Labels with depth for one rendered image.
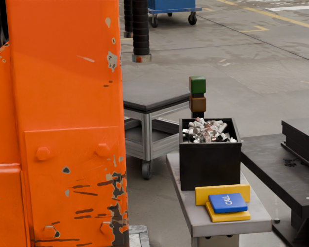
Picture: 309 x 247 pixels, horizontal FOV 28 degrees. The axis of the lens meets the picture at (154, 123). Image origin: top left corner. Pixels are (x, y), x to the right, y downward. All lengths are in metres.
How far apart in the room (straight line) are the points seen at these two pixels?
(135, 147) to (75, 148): 1.72
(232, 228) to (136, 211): 1.13
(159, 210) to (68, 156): 1.46
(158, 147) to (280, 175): 0.85
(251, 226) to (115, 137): 0.46
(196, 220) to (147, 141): 1.33
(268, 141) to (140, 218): 0.55
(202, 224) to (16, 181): 0.45
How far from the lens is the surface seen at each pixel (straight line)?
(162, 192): 2.54
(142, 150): 2.62
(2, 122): 0.96
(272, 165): 2.00
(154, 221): 2.30
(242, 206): 1.28
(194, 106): 1.59
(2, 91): 0.95
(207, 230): 1.28
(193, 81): 1.57
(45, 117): 0.93
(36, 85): 0.92
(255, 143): 2.20
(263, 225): 1.30
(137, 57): 1.35
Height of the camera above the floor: 1.02
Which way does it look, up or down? 17 degrees down
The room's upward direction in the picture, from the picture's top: 2 degrees counter-clockwise
